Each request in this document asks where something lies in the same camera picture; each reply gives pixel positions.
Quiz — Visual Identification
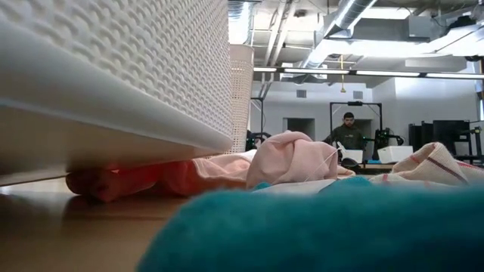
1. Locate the beige striped garment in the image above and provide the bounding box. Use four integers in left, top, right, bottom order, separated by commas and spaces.
370, 141, 484, 188

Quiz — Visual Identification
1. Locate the coral pink sock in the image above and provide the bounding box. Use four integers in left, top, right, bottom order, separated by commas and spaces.
66, 160, 200, 203

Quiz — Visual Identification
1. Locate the light pink garment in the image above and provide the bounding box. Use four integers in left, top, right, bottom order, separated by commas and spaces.
192, 130, 356, 190

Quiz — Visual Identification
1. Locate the person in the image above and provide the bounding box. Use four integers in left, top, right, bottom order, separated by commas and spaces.
323, 112, 367, 151

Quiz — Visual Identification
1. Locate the white box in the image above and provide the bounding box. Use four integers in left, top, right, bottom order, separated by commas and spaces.
377, 145, 414, 165
337, 141, 364, 164

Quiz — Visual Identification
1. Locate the white plastic storage bin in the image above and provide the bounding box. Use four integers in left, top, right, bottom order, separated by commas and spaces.
0, 0, 234, 187
226, 44, 255, 154

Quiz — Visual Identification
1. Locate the yellow hanging cord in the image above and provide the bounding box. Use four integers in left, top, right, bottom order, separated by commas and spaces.
339, 54, 346, 94

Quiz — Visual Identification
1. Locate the ceiling light strip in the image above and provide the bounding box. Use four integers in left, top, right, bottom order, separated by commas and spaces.
253, 66, 484, 80

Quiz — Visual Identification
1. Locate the teal sock with white tag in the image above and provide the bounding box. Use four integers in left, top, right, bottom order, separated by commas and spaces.
135, 175, 484, 272

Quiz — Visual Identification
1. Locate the silver ventilation duct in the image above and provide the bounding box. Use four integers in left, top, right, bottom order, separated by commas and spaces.
300, 0, 379, 69

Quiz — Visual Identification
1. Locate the black frame rig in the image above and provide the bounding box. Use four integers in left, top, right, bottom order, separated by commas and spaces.
329, 100, 383, 159

